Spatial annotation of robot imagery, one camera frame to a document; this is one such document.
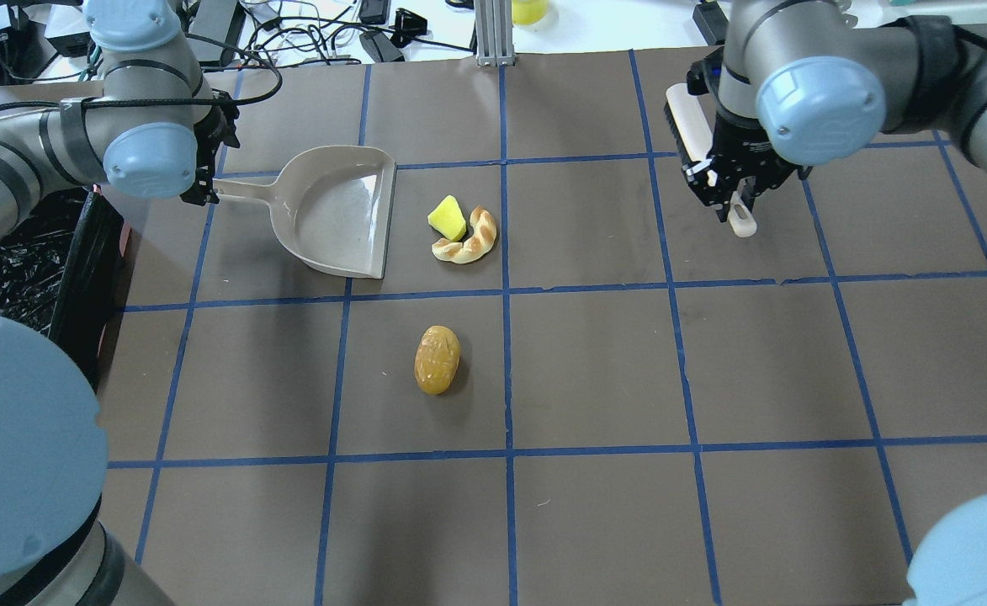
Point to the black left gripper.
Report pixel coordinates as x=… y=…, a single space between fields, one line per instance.
x=208 y=150

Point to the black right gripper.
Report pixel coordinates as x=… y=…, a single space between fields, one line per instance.
x=741 y=147

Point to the white hand brush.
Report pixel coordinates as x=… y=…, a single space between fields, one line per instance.
x=695 y=140

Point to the beige plastic dustpan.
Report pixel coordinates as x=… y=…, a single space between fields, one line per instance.
x=330 y=207

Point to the yellow sponge wedge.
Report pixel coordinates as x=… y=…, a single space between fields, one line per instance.
x=447 y=219

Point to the oval golden bread roll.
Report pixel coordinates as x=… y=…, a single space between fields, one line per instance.
x=437 y=359

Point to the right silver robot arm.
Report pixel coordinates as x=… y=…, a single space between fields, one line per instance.
x=793 y=85

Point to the black lined trash bin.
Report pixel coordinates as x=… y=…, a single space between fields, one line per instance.
x=59 y=271

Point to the black power adapter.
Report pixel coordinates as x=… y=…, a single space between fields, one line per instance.
x=380 y=49

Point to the yellow tape roll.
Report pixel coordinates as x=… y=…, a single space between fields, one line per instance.
x=528 y=11

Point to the aluminium frame post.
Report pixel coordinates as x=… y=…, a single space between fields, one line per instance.
x=493 y=33

